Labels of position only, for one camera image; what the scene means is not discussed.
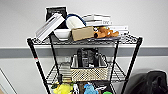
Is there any brown cardboard box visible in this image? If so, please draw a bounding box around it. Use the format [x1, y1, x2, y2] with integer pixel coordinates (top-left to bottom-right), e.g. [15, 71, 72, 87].
[70, 25, 96, 42]

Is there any white bowl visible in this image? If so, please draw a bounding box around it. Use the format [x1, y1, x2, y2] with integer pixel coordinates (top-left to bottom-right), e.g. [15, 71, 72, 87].
[53, 28, 72, 42]

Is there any orange plush toy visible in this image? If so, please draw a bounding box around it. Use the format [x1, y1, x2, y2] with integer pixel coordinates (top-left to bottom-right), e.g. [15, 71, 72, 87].
[94, 26, 120, 39]

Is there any white round cushion blue rim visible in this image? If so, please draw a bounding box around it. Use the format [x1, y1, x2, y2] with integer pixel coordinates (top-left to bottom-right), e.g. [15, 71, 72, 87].
[65, 13, 88, 31]

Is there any white printed box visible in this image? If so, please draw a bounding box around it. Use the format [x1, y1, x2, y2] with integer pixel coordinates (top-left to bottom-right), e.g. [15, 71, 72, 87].
[107, 24, 130, 36]

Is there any white flat leaning box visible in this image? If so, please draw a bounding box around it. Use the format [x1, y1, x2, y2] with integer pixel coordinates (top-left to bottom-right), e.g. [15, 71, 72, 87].
[34, 12, 66, 42]

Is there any blue plush toy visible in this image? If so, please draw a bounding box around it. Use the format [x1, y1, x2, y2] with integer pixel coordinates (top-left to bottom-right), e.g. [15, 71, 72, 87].
[83, 82, 101, 94]

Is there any black framed box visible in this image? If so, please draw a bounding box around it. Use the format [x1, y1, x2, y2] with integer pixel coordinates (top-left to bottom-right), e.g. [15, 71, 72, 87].
[45, 6, 68, 29]

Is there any green lidded container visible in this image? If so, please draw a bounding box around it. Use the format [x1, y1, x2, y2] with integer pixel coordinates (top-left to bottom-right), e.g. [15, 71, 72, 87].
[102, 90, 114, 94]

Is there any black office chair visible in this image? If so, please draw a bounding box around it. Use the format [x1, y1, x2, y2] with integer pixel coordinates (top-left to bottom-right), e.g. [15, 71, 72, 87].
[123, 69, 168, 94]

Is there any black wire shelf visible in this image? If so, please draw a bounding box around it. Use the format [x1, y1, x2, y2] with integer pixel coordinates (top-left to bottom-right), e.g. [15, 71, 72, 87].
[26, 33, 144, 94]

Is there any white door frame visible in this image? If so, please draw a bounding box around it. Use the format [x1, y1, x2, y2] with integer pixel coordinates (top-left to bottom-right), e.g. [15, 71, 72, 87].
[0, 67, 15, 94]

